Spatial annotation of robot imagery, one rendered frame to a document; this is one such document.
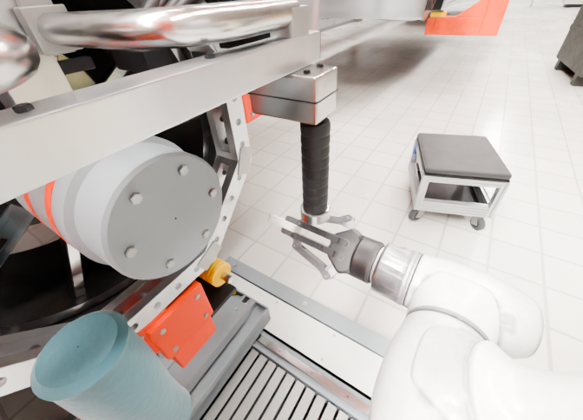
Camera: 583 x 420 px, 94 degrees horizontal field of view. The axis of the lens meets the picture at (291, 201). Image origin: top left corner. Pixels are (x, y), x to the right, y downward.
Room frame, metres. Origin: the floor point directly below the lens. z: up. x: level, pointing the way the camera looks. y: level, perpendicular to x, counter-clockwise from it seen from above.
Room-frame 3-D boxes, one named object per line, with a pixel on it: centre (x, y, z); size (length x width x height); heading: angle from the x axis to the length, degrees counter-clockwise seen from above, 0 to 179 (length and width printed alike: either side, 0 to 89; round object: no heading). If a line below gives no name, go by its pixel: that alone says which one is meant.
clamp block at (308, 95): (0.32, -0.01, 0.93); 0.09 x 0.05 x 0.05; 55
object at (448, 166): (1.16, -0.84, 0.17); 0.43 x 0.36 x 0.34; 163
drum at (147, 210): (0.26, 0.20, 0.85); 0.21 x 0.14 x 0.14; 55
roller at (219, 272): (0.45, 0.27, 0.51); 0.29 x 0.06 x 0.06; 55
